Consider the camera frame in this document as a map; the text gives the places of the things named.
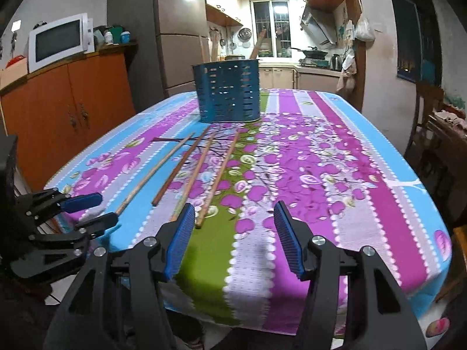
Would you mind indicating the dark wooden side table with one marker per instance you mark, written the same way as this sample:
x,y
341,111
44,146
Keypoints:
x,y
447,164

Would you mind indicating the floral striped tablecloth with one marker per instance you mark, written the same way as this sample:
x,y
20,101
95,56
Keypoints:
x,y
312,150

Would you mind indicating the kitchen window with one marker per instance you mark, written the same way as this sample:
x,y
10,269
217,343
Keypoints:
x,y
272,17

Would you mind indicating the wooden chopstick five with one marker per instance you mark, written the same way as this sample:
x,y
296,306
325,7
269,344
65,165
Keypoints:
x,y
192,179

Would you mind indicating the blue lidded jar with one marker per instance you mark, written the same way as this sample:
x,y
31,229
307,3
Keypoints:
x,y
125,37

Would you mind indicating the white bottle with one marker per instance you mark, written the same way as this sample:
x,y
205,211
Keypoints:
x,y
108,37

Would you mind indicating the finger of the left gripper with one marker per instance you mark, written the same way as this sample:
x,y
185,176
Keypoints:
x,y
97,226
81,202

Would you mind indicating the steel kettle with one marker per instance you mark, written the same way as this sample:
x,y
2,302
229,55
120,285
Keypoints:
x,y
335,62

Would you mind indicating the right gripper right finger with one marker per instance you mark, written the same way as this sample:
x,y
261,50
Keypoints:
x,y
294,236

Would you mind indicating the wooden chopstick four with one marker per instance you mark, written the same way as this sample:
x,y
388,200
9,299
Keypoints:
x,y
176,170

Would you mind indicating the grey refrigerator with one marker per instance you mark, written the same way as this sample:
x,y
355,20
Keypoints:
x,y
171,36

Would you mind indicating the orange wooden cabinet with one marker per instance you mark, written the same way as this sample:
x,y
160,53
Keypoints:
x,y
58,111

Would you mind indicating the black wok on stove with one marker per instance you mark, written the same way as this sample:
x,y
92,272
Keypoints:
x,y
312,53

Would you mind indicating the white microwave oven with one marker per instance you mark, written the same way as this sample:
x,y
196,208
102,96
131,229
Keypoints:
x,y
60,40

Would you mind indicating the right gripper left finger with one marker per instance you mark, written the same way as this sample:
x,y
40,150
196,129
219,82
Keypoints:
x,y
173,238

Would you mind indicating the blue perforated utensil holder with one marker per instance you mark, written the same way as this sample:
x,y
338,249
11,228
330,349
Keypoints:
x,y
228,91

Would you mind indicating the wooden chopstick six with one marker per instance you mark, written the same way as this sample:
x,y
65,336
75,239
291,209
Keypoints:
x,y
211,194

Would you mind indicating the wooden chopstick three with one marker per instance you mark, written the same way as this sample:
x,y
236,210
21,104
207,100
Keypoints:
x,y
150,174

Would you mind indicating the white hanging plastic bag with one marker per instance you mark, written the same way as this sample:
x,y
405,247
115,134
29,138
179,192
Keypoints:
x,y
363,30

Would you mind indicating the wooden chopstick one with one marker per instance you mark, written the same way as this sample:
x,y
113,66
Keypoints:
x,y
256,49

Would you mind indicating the wooden dining chair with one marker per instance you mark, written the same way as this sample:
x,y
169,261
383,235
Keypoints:
x,y
421,150

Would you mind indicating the range hood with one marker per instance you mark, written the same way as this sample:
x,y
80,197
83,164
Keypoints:
x,y
320,26

